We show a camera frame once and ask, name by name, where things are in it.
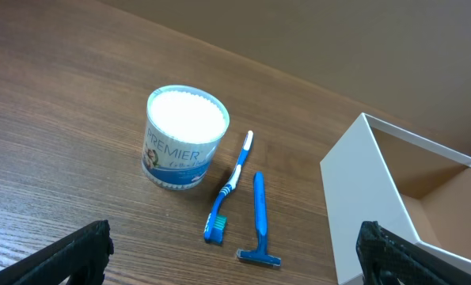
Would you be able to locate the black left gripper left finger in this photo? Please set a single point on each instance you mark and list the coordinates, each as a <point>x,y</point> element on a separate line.
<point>79,259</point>

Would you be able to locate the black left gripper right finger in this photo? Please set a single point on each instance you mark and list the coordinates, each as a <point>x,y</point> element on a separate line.
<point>386,258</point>

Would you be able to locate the blue white toothbrush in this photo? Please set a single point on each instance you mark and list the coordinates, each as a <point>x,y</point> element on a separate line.
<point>216,223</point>

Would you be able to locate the white cotton swab tub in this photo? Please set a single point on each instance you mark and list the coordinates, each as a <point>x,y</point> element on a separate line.
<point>184,126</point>

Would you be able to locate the white cardboard box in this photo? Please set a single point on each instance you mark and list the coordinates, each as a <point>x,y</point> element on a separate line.
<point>415,188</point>

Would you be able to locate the blue disposable razor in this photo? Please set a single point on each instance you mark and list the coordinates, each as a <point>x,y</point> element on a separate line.
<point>260,254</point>

